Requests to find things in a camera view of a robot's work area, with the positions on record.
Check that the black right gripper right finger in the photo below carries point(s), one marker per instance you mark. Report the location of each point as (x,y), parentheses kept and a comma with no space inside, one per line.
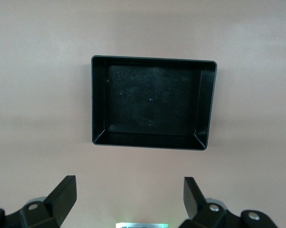
(199,213)

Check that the black plastic box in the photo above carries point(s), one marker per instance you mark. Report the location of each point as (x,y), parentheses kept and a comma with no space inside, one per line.
(152,102)

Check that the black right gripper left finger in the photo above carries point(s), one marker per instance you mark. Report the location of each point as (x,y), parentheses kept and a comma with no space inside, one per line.
(55,209)

